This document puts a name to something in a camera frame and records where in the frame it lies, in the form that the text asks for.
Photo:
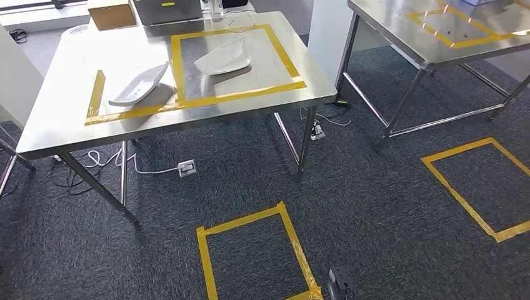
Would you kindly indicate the brown cardboard box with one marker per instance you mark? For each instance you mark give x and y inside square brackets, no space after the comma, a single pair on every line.
[112,14]

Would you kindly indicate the white pillar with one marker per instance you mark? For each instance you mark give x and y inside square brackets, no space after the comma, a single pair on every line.
[327,37]

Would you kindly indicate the steel workbench table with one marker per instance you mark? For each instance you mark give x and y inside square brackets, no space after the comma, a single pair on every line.
[393,29]
[62,116]

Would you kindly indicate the small black device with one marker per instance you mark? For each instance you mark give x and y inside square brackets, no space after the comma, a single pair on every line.
[341,102]

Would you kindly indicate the steel table leg frame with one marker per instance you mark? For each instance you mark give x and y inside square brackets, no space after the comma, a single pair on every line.
[7,176]

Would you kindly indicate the white plastic shell part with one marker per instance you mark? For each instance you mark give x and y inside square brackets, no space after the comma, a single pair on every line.
[136,87]
[223,58]

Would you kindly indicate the grey metal case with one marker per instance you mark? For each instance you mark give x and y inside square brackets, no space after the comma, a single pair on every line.
[165,12]

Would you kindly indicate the yellow tape square on table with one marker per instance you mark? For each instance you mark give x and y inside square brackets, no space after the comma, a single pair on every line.
[177,70]
[430,30]

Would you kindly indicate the white cabinet side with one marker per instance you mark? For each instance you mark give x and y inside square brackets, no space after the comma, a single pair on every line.
[18,78]

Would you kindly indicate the white floor socket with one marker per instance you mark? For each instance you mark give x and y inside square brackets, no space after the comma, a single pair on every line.
[319,131]
[187,168]

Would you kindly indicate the grey box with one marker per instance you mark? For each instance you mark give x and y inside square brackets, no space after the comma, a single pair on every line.
[482,2]

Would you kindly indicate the yellow tape angle on table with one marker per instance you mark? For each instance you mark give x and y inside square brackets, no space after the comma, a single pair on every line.
[96,95]

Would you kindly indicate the right dark robot hand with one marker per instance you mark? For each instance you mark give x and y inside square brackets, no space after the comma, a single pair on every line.
[340,285]

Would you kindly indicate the clear bottle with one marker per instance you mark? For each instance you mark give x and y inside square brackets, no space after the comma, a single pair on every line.
[216,10]

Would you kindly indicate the white ribbed round object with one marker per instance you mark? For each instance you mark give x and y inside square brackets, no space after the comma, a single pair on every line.
[76,31]

